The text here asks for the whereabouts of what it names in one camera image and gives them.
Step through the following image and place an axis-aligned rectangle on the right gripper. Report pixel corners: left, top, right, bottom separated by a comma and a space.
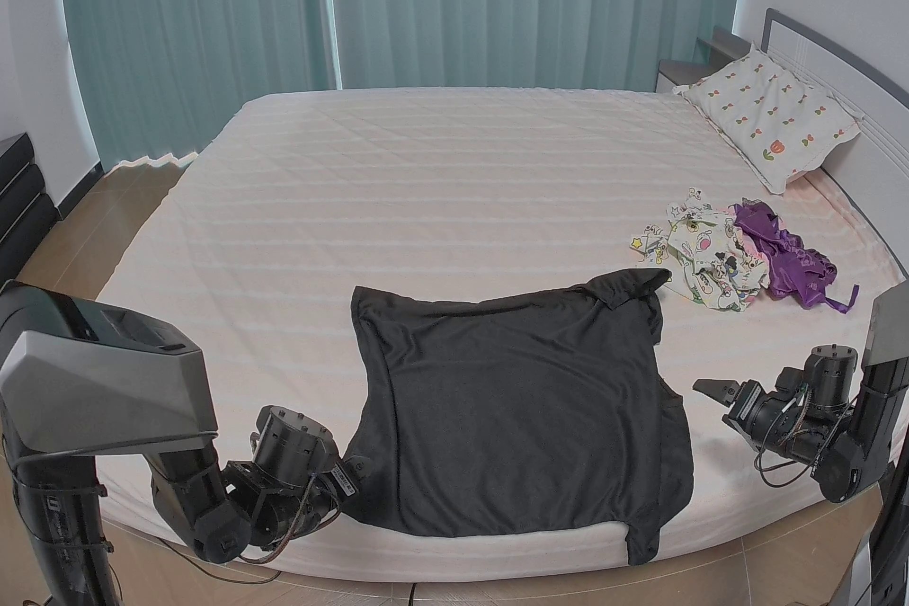
692, 378, 830, 462

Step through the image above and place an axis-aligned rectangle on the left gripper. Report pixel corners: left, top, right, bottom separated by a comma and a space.
249, 453, 373, 552

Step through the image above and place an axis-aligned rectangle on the black T-shirt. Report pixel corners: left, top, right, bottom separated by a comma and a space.
339, 268, 695, 566

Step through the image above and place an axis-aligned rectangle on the bed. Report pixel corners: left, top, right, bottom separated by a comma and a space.
92, 7, 909, 584

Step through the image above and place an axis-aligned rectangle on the white printed pyjama top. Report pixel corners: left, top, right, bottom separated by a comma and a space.
628, 187, 771, 312

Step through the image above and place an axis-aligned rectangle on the purple satin garment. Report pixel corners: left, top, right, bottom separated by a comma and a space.
731, 198, 860, 313

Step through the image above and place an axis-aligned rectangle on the white printed pillow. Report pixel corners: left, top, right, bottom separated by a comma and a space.
673, 44, 864, 196

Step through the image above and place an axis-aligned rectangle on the grey bedside table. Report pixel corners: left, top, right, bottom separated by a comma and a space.
657, 27, 754, 93

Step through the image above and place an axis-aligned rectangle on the black chest of drawers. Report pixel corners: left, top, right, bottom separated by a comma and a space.
0, 133, 56, 285

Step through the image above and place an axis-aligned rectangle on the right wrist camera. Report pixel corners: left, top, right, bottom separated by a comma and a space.
774, 365, 808, 403

